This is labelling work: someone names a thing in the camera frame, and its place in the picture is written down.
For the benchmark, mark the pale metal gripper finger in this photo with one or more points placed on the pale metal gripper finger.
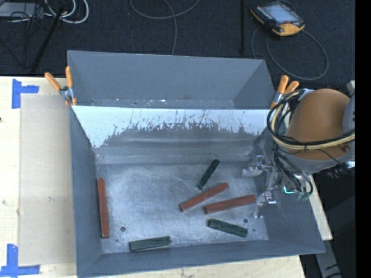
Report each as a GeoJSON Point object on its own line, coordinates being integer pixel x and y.
{"type": "Point", "coordinates": [255, 168]}
{"type": "Point", "coordinates": [268, 198]}

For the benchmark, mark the red-brown flat block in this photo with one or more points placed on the red-brown flat block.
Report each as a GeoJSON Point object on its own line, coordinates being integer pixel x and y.
{"type": "Point", "coordinates": [203, 197]}
{"type": "Point", "coordinates": [230, 204]}
{"type": "Point", "coordinates": [103, 207]}

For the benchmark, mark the dark green flat block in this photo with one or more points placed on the dark green flat block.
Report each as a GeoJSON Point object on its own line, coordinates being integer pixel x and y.
{"type": "Point", "coordinates": [227, 227]}
{"type": "Point", "coordinates": [208, 173]}
{"type": "Point", "coordinates": [150, 243]}

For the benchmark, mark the grey metal bin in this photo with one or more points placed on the grey metal bin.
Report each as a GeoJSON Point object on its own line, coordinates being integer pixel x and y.
{"type": "Point", "coordinates": [162, 201]}

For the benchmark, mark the pale cardboard flat board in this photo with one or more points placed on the pale cardboard flat board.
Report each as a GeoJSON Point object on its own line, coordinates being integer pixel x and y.
{"type": "Point", "coordinates": [46, 169]}

